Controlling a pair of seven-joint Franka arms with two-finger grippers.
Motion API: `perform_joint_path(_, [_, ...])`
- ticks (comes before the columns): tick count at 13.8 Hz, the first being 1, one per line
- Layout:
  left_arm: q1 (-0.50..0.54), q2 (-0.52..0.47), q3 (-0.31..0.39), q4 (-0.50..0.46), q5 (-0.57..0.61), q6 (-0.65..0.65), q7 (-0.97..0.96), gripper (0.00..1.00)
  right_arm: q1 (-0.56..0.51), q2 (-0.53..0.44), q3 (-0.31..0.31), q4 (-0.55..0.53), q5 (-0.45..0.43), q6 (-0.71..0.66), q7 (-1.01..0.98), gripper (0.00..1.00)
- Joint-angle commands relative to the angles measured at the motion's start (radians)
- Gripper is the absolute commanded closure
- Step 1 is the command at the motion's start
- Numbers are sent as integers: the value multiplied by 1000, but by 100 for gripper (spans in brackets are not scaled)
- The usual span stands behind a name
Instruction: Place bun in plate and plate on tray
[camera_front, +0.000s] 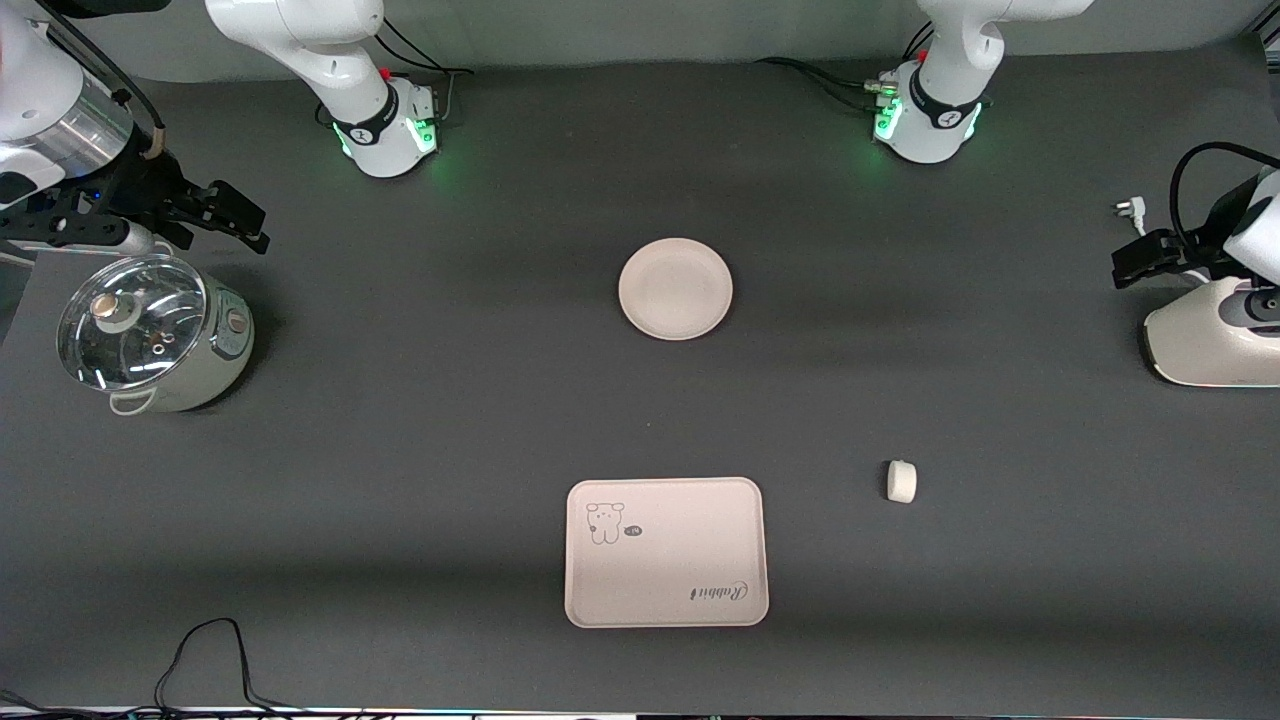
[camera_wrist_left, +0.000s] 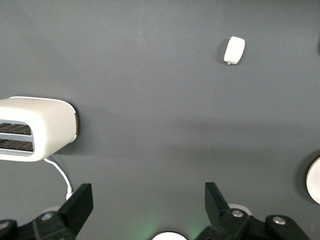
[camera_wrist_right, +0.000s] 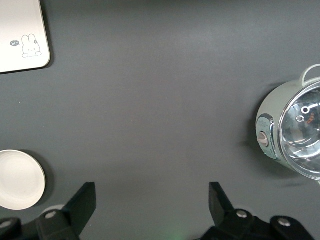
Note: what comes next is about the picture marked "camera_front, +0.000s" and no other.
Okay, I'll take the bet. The cream rectangular tray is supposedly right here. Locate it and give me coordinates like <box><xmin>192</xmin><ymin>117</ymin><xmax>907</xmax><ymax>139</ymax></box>
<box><xmin>564</xmin><ymin>477</ymin><xmax>770</xmax><ymax>629</ymax></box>

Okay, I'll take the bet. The white toaster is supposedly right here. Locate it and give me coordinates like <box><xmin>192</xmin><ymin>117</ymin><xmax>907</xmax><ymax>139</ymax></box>
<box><xmin>1143</xmin><ymin>275</ymin><xmax>1280</xmax><ymax>388</ymax></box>

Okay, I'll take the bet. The black left arm wrist cable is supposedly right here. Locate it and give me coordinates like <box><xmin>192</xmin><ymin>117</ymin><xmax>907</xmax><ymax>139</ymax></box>
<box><xmin>1170</xmin><ymin>142</ymin><xmax>1280</xmax><ymax>256</ymax></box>

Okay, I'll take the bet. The black arm base cable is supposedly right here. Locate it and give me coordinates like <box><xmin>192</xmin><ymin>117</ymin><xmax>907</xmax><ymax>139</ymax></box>
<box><xmin>378</xmin><ymin>15</ymin><xmax>476</xmax><ymax>126</ymax></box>
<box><xmin>755</xmin><ymin>20</ymin><xmax>936</xmax><ymax>111</ymax></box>

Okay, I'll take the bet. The pale green electric pot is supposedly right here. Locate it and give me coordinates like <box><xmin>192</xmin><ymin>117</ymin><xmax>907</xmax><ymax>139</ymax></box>
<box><xmin>105</xmin><ymin>280</ymin><xmax>256</xmax><ymax>416</ymax></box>

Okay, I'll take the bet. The black right arm base cable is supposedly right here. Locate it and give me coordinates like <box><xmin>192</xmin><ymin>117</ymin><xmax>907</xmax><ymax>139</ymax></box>
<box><xmin>378</xmin><ymin>15</ymin><xmax>476</xmax><ymax>126</ymax></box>

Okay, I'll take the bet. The thin black floor cable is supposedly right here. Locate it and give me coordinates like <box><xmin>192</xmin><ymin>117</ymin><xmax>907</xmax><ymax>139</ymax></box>
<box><xmin>0</xmin><ymin>618</ymin><xmax>301</xmax><ymax>716</ymax></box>

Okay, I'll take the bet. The round cream plate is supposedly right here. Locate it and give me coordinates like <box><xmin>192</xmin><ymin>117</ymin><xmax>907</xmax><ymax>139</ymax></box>
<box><xmin>618</xmin><ymin>237</ymin><xmax>734</xmax><ymax>342</ymax></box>

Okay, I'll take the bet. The dark grey table mat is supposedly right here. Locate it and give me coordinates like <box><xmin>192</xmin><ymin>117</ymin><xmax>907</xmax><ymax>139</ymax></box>
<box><xmin>0</xmin><ymin>40</ymin><xmax>1280</xmax><ymax>713</ymax></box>

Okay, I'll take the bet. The glass pot lid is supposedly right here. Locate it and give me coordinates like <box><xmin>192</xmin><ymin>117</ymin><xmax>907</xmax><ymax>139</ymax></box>
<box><xmin>57</xmin><ymin>255</ymin><xmax>208</xmax><ymax>391</ymax></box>

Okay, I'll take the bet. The black left arm base cable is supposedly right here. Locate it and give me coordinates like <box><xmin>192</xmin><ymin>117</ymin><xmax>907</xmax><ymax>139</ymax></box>
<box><xmin>755</xmin><ymin>20</ymin><xmax>936</xmax><ymax>111</ymax></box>

